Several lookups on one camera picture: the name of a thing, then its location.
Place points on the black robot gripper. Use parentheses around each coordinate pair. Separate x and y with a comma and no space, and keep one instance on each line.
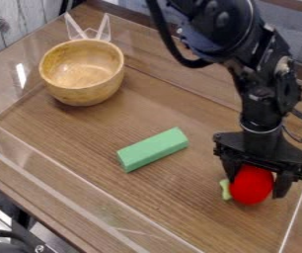
(267,151)

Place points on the red plush fruit green leaf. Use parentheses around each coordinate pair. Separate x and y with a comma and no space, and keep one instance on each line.
(251,187)

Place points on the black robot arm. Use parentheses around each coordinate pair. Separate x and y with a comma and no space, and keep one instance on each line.
(224,32)

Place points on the green rectangular foam block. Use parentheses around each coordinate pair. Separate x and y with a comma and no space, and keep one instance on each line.
(151,149)

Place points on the light wooden bowl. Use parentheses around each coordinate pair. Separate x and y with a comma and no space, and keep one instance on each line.
(82,71)

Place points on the black metal stand base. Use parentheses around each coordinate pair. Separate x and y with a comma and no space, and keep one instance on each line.
(26,239)

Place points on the clear acrylic tray enclosure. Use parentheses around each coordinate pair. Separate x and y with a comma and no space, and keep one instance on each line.
(107,147)

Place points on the clear acrylic corner bracket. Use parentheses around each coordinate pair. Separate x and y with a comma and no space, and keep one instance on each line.
(76,33)

